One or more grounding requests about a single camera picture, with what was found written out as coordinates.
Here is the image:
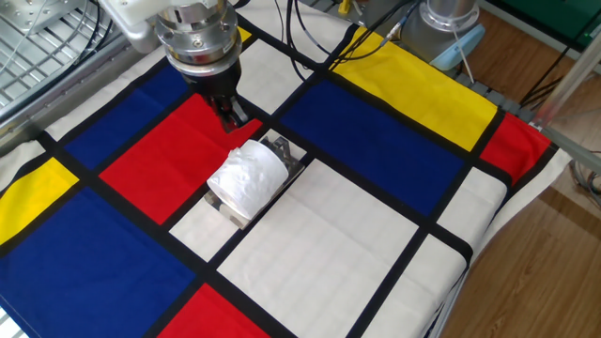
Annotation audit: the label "black cable with silver connector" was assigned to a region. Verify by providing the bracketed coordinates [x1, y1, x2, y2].
[328, 0, 424, 71]

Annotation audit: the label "grey cable bundle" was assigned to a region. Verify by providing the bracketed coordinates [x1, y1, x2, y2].
[570, 149, 601, 210]

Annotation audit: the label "aluminium frame rail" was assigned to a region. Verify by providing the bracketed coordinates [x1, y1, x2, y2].
[0, 32, 163, 159]

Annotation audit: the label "black floor cables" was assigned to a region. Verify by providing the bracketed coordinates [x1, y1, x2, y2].
[518, 44, 581, 109]

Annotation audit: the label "thin white cable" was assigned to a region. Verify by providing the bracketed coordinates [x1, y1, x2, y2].
[452, 30, 476, 85]

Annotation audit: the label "metal rectangular tray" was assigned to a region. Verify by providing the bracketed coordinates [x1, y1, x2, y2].
[203, 135, 306, 231]

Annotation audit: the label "perforated metal plate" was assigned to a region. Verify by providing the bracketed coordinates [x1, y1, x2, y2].
[0, 0, 85, 35]

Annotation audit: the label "Mondrian pattern colour block tablecloth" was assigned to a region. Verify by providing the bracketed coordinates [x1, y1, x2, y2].
[0, 0, 574, 338]

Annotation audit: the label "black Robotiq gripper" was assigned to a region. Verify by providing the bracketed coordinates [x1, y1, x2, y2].
[180, 65, 251, 136]

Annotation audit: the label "black cables on metal grid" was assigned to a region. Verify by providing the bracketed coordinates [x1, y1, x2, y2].
[69, 7, 116, 67]

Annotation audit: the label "green board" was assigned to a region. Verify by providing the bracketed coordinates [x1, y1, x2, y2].
[487, 0, 601, 51]

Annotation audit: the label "aluminium frame post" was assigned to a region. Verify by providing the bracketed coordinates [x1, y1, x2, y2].
[532, 32, 601, 131]

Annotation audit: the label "white toilet paper roll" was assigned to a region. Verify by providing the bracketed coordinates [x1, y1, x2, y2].
[206, 139, 290, 222]

